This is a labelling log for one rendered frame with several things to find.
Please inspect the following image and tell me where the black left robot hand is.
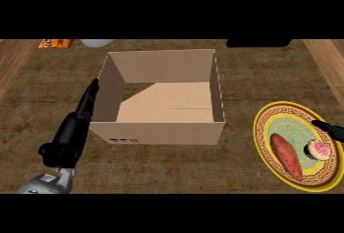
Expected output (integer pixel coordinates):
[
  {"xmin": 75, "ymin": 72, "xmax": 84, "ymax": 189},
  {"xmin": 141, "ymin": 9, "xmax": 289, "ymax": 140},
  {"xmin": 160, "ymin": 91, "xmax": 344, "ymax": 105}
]
[{"xmin": 36, "ymin": 77, "xmax": 100, "ymax": 169}]

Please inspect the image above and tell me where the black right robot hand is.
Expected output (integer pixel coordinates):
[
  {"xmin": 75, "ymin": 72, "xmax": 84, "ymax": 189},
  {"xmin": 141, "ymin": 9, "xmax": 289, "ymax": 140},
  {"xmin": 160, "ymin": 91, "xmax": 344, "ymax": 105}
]
[{"xmin": 309, "ymin": 119, "xmax": 344, "ymax": 143}]

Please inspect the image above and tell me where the yellow patterned plate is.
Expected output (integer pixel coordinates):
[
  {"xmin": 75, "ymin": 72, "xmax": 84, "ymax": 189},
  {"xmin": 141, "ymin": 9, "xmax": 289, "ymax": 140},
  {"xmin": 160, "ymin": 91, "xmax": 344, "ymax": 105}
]
[{"xmin": 252, "ymin": 100, "xmax": 344, "ymax": 193}]

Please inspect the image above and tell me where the open cardboard box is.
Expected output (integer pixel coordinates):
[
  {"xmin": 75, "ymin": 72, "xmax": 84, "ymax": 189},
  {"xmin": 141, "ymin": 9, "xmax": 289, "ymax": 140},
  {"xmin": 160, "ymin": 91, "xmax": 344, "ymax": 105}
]
[{"xmin": 88, "ymin": 48, "xmax": 227, "ymax": 146}]

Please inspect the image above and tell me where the reddish-brown sweet potato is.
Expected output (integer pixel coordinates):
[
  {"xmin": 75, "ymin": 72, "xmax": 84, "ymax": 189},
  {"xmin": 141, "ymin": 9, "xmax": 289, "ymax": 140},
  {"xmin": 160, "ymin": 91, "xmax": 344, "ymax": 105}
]
[{"xmin": 268, "ymin": 133, "xmax": 305, "ymax": 182}]

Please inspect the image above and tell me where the orange packet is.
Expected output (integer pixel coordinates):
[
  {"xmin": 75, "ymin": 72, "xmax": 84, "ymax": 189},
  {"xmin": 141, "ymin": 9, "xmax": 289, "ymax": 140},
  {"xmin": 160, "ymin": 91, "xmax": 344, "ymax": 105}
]
[{"xmin": 36, "ymin": 39, "xmax": 75, "ymax": 49}]

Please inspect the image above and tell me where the pale grey round object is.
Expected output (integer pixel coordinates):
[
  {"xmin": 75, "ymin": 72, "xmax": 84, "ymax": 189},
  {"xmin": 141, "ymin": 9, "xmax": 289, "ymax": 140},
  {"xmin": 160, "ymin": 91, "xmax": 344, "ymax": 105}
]
[{"xmin": 79, "ymin": 39, "xmax": 115, "ymax": 48}]

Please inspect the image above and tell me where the black appliance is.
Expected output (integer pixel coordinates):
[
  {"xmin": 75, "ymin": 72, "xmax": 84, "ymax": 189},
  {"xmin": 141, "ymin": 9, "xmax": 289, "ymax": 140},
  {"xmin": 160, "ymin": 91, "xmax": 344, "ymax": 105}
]
[{"xmin": 225, "ymin": 39, "xmax": 292, "ymax": 48}]

